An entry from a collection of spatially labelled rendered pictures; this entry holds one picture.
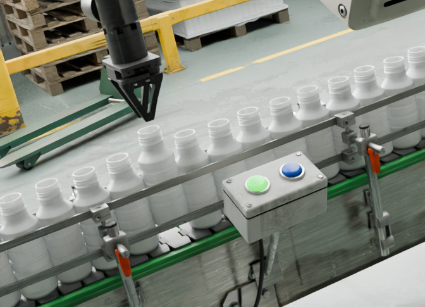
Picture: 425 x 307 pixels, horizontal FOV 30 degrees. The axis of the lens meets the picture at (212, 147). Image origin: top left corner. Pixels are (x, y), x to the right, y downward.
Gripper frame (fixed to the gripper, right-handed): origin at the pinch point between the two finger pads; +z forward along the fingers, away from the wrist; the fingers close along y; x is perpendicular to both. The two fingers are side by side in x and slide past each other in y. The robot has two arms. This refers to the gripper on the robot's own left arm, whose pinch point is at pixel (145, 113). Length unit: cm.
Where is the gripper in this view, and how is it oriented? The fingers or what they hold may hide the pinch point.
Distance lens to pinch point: 125.6
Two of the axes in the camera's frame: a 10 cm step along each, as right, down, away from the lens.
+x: 8.9, -3.3, 3.2
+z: 2.2, 9.2, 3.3
